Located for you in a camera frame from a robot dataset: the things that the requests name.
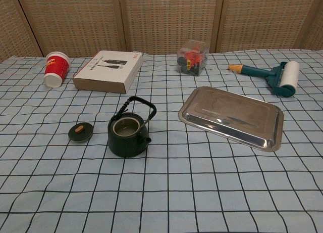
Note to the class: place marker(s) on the dark green teapot lid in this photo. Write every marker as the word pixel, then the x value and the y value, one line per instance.
pixel 80 133

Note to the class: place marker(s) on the dark green teapot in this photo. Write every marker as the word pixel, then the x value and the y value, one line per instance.
pixel 126 144

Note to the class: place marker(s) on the clear box of orange clips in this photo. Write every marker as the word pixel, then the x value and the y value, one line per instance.
pixel 191 61

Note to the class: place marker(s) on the white cardboard product box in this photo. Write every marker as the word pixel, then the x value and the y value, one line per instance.
pixel 106 73

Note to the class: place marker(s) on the stainless steel rectangular tray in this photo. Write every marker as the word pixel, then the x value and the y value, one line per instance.
pixel 232 116

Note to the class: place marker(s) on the blue checked tablecloth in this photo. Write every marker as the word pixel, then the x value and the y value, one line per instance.
pixel 176 187

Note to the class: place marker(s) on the woven wooden folding screen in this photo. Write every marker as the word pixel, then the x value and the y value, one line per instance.
pixel 161 20

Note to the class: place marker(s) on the red and white paper cup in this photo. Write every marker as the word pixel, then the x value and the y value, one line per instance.
pixel 56 68

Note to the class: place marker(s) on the teal lint roller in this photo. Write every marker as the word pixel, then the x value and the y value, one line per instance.
pixel 277 75

